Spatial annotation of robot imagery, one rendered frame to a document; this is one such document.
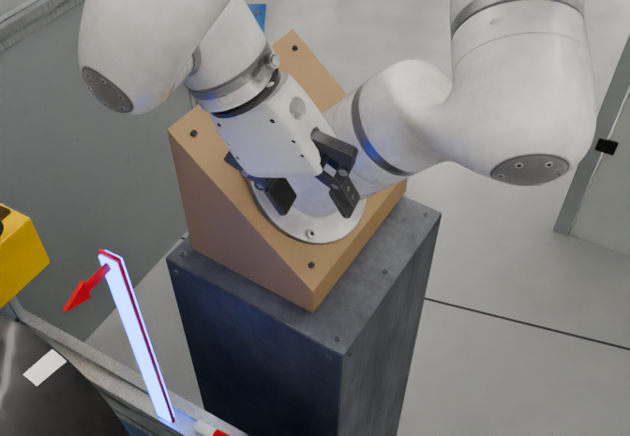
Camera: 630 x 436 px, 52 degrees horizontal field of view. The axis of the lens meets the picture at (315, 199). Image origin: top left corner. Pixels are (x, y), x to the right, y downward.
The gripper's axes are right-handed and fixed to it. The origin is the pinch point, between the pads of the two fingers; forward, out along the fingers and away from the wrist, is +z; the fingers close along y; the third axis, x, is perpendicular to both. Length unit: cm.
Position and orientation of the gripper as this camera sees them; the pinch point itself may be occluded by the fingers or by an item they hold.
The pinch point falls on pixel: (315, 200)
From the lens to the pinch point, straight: 69.7
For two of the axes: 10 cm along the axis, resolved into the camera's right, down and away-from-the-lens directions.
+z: 4.3, 6.7, 6.0
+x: -4.2, 7.4, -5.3
